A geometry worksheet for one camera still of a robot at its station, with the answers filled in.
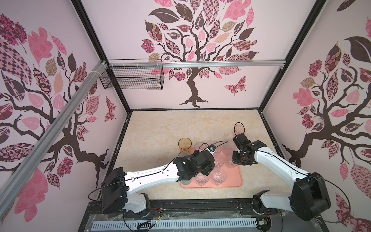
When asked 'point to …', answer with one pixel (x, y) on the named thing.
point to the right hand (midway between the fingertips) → (236, 159)
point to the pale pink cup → (229, 161)
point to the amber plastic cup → (185, 143)
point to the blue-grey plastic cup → (184, 153)
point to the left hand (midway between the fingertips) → (205, 161)
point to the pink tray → (234, 176)
